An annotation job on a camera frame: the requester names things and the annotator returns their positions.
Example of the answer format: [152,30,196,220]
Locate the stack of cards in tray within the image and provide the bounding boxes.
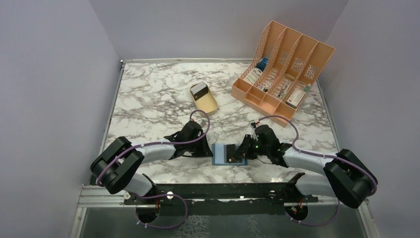
[190,82,209,101]

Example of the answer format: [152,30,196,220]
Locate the small items in organizer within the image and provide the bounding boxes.
[257,81,272,92]

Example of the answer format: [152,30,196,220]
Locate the black mounting rail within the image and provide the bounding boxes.
[123,178,318,216]

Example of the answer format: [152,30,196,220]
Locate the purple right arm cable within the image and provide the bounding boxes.
[251,115,378,197]

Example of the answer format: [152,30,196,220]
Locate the red white medicine box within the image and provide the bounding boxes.
[286,88,306,109]

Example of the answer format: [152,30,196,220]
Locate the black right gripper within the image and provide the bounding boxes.
[232,134,269,160]

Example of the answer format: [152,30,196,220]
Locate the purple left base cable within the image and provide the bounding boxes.
[135,193,190,230]

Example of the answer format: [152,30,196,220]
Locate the orange file organizer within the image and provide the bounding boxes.
[231,21,335,126]

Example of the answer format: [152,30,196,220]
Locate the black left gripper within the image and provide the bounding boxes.
[186,133,213,158]

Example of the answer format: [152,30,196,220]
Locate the white box in organizer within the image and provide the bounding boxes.
[243,67,263,84]

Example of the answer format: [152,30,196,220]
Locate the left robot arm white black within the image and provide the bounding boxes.
[90,120,213,204]

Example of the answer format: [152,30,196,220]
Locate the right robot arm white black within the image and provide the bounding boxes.
[227,125,378,208]

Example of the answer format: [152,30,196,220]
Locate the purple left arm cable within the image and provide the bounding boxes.
[96,109,210,187]

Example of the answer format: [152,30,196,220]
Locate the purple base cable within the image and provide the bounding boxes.
[135,193,190,230]
[284,197,342,228]

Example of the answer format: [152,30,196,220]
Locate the blue card holder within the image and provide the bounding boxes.
[211,143,248,166]

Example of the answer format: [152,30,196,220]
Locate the beige oval tray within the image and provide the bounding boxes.
[189,86,218,116]

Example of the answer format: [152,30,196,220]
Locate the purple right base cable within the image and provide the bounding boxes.
[284,197,342,228]

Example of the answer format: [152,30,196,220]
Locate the blue bottle in organizer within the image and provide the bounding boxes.
[255,58,268,72]

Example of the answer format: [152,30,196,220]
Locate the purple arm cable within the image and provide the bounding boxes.
[251,115,378,197]
[96,109,210,187]

